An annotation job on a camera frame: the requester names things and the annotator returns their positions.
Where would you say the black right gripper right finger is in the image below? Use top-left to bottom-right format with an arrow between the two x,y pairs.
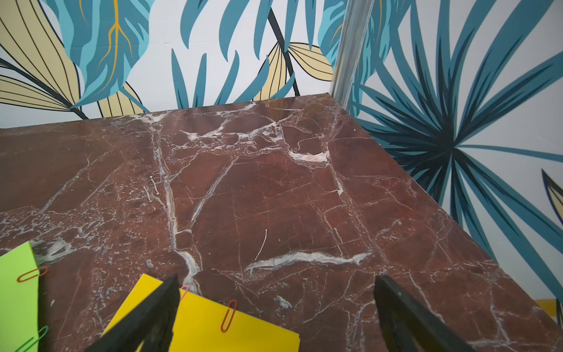
374,275 -> 474,351

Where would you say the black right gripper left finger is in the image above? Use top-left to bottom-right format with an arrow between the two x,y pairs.
87,275 -> 180,351

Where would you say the green paper sheet stack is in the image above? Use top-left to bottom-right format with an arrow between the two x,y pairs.
1,242 -> 39,351

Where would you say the yellow paper sheet stack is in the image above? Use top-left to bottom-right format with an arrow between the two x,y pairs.
103,274 -> 301,351

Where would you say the pink paperclip on yellow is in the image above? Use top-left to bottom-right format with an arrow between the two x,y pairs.
180,285 -> 190,301

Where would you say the red paperclip on yellow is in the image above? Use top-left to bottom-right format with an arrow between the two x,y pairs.
220,300 -> 238,333

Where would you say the red paperclip on green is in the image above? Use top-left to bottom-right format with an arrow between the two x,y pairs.
16,266 -> 49,283

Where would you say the aluminium corner post right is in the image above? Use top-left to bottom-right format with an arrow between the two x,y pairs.
330,0 -> 375,110

